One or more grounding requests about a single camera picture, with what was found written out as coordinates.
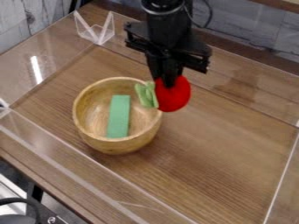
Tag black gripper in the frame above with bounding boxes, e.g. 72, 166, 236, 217
124, 0, 211, 88

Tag black metal table leg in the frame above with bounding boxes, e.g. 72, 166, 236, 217
27, 182, 43, 202

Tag green rectangular block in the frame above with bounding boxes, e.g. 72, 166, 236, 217
107, 95, 131, 138

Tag wooden bowl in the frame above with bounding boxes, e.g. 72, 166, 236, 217
72, 77, 163, 155

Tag red plush fruit green leaves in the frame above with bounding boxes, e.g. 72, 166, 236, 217
135, 75, 192, 112

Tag black cable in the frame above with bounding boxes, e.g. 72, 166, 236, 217
0, 197, 43, 224

